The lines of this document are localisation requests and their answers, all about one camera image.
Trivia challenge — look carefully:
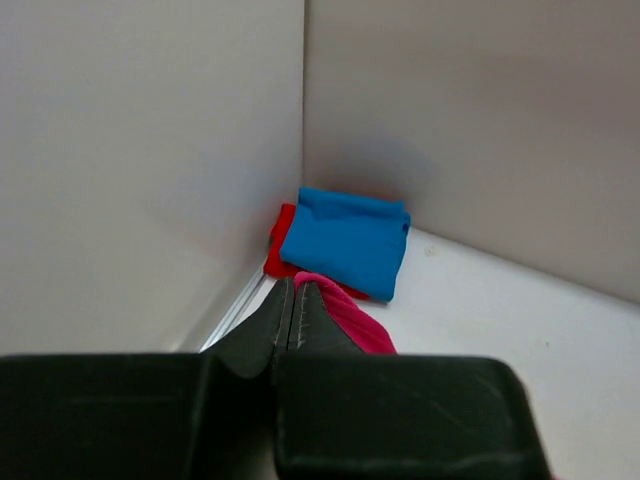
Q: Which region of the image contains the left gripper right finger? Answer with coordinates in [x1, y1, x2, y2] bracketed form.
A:
[274, 284, 552, 479]

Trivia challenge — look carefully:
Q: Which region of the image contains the magenta t shirt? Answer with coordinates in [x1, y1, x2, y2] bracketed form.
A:
[294, 272, 397, 355]

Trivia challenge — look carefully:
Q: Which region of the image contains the folded red t shirt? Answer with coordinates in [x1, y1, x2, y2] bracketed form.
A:
[264, 197, 381, 299]

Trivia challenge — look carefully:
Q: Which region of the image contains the folded blue t shirt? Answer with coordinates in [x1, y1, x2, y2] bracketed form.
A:
[280, 187, 411, 303]

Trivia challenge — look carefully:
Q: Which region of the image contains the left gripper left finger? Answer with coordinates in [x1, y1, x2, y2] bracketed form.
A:
[1, 279, 295, 479]

